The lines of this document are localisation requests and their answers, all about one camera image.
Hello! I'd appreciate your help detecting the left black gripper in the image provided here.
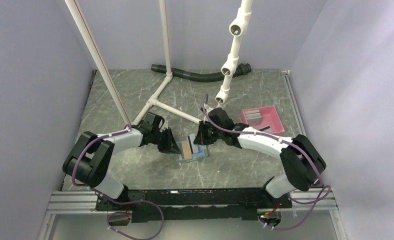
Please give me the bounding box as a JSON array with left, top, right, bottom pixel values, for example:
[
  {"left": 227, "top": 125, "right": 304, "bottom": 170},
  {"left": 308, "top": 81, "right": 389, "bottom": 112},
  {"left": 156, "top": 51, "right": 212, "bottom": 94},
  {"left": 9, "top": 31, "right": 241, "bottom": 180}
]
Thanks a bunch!
[{"left": 151, "top": 127, "right": 181, "bottom": 155}]

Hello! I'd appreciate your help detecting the black striped card in tray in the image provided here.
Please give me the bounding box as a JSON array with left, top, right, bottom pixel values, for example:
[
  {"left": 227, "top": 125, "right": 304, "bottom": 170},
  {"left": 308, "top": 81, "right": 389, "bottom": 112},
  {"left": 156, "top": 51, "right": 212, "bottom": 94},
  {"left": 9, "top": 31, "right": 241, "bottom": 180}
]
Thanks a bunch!
[{"left": 259, "top": 126, "right": 272, "bottom": 133}]

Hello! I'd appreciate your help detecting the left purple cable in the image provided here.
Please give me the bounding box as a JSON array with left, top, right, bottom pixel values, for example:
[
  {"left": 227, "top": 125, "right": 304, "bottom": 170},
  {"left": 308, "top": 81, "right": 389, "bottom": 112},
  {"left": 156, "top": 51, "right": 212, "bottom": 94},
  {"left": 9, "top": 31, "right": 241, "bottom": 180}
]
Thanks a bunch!
[{"left": 71, "top": 124, "right": 165, "bottom": 240}]

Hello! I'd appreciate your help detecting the black corrugated hose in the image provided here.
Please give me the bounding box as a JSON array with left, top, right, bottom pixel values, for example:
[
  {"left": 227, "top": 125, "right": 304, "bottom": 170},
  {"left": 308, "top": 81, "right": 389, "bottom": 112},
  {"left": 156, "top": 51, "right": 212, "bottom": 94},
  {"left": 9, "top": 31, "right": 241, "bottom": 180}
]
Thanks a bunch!
[{"left": 150, "top": 63, "right": 252, "bottom": 84}]

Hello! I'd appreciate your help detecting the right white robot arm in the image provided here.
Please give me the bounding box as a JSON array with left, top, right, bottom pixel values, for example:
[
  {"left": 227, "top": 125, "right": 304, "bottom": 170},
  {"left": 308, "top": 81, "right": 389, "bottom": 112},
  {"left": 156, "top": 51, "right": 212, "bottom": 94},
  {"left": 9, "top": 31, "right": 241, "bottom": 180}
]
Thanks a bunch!
[{"left": 193, "top": 108, "right": 327, "bottom": 208}]

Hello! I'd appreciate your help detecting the credit card with black stripe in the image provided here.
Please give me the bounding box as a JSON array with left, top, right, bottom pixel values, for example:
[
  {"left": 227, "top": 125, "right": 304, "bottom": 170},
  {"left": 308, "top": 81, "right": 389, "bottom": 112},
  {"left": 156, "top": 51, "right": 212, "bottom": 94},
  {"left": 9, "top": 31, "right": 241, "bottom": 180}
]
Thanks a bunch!
[{"left": 187, "top": 134, "right": 200, "bottom": 155}]

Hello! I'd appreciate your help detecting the white PVC pipe frame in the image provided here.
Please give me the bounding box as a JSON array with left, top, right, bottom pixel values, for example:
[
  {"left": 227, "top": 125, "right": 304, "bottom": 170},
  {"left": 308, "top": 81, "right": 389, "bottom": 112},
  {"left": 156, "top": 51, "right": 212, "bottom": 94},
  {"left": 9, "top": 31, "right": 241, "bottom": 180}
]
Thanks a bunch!
[{"left": 65, "top": 0, "right": 253, "bottom": 124}]

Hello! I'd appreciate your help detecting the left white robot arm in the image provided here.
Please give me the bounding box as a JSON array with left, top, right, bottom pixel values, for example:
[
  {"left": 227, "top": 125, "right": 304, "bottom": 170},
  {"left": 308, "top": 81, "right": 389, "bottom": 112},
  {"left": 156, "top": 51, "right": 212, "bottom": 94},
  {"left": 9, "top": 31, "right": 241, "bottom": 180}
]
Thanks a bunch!
[{"left": 62, "top": 112, "right": 181, "bottom": 210}]

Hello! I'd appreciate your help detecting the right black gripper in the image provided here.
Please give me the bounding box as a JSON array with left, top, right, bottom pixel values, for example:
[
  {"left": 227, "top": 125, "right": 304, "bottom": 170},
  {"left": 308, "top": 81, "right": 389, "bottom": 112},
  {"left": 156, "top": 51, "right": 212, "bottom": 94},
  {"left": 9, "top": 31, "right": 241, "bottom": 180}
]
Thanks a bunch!
[{"left": 194, "top": 120, "right": 224, "bottom": 146}]

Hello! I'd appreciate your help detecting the pink plastic card tray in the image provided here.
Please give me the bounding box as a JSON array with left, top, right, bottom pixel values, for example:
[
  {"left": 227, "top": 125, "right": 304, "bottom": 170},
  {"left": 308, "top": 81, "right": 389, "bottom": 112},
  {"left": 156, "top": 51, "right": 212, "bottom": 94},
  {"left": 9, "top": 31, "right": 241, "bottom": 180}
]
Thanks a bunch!
[{"left": 240, "top": 105, "right": 285, "bottom": 136}]

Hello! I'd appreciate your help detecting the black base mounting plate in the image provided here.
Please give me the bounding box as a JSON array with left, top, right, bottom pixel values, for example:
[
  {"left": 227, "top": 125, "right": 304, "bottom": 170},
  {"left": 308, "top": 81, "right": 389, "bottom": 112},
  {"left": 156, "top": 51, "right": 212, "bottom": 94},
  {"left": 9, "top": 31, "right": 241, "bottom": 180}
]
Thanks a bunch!
[{"left": 95, "top": 187, "right": 292, "bottom": 223}]

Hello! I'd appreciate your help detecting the grey card stack in tray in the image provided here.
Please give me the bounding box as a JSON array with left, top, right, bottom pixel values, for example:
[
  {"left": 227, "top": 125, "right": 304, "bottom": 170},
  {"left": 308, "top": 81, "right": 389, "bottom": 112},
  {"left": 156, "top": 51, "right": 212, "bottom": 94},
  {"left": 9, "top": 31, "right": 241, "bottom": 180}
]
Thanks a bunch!
[{"left": 244, "top": 109, "right": 262, "bottom": 126}]

